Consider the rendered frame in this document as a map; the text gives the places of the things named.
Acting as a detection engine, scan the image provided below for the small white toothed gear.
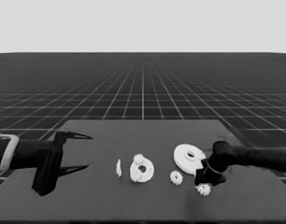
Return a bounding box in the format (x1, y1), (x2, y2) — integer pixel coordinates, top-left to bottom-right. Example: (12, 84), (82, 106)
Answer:
(129, 170), (144, 184)
(169, 170), (184, 187)
(195, 183), (212, 197)
(133, 153), (145, 165)

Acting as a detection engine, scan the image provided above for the large thick white disc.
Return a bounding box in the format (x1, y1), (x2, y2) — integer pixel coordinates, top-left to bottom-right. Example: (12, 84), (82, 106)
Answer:
(173, 143), (207, 175)

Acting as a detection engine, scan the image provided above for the small thin T-shaped piece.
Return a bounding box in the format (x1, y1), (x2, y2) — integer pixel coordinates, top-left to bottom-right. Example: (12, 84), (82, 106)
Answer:
(115, 158), (122, 178)

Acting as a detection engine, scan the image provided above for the white round carrier with pins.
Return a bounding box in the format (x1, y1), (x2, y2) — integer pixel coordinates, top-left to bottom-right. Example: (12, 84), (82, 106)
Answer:
(129, 154), (156, 184)

